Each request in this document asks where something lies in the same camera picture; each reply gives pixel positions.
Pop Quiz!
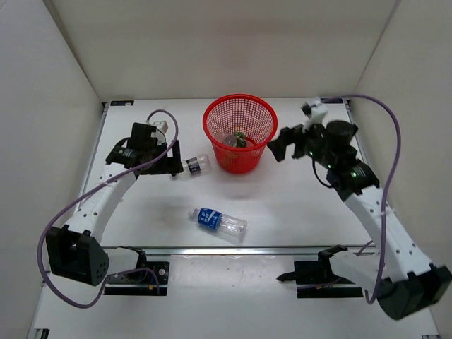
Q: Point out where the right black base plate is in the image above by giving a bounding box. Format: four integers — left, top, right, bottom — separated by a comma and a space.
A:
276, 258, 363, 299

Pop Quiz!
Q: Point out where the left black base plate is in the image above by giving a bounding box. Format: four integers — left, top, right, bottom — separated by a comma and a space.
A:
104, 255, 170, 297

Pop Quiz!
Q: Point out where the clear bottle blue label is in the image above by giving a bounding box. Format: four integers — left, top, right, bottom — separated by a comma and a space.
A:
187, 206, 248, 244

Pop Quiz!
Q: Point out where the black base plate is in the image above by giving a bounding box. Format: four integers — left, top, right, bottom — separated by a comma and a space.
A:
104, 255, 170, 297
276, 258, 363, 299

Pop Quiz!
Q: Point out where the small bottle black label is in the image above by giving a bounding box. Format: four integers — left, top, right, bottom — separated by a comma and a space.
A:
171, 154, 211, 180

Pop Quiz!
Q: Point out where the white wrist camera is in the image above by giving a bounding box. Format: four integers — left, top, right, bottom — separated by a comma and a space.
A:
301, 98, 328, 133
150, 120, 168, 144

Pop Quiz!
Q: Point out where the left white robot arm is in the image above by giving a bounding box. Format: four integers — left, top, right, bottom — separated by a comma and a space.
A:
46, 121, 182, 286

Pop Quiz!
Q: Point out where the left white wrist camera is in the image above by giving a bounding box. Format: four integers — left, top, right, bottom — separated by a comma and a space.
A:
150, 120, 168, 144

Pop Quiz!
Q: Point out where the red mesh plastic bin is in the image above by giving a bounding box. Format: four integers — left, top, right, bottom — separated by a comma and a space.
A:
202, 93, 278, 174

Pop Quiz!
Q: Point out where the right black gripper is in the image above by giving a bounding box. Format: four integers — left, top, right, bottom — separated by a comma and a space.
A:
268, 116, 336, 169

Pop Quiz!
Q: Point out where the clear bottle green label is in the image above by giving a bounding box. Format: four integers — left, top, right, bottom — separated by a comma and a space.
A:
215, 132, 240, 148

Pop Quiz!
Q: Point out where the right table corner label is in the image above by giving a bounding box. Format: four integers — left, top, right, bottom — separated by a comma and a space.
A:
322, 97, 343, 104

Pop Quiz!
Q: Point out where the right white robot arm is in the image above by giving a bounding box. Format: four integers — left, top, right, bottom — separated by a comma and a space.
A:
268, 120, 451, 321

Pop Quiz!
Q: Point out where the left table corner label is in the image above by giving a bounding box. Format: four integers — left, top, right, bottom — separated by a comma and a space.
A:
109, 100, 134, 107

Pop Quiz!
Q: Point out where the green plastic bottle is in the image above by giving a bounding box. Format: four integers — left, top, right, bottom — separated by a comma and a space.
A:
234, 132, 247, 148

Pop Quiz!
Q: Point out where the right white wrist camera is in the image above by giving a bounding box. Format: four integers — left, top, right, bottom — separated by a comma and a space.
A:
301, 98, 328, 133

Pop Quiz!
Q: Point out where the table corner label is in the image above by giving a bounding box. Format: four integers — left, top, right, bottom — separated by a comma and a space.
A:
322, 97, 343, 104
109, 100, 134, 107

